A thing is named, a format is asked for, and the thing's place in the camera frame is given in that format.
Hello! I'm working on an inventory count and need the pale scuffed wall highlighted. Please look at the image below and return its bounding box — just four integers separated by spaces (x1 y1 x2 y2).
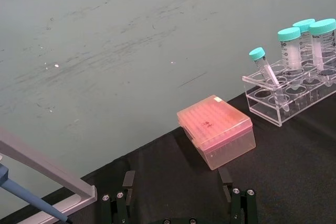
0 0 336 213

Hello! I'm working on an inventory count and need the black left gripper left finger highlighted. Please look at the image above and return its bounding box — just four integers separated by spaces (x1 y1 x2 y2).
98 170 137 224

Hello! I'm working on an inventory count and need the pink translucent pipette tip box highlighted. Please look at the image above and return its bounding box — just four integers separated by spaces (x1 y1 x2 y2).
176 94 257 171

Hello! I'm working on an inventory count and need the large teal-capped centrifuge tube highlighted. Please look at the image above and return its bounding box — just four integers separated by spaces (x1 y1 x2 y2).
277 27 303 89
292 18 316 70
308 18 336 86

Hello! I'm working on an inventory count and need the small teal-capped centrifuge tube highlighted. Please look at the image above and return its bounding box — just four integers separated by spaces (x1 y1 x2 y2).
248 47 291 113

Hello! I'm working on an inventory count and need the black table cloth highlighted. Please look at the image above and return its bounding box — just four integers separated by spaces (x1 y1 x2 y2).
0 79 336 224

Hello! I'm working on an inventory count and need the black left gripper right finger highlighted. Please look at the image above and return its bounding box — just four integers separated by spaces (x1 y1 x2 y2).
218 167 259 224

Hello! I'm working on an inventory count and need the grey metal stand frame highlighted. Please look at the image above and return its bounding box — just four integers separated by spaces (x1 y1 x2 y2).
0 126 99 224

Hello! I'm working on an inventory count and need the clear acrylic tube rack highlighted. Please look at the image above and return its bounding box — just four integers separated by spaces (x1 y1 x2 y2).
241 58 336 127

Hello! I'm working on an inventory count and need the blue pipette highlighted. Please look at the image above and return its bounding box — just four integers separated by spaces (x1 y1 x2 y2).
0 162 72 224

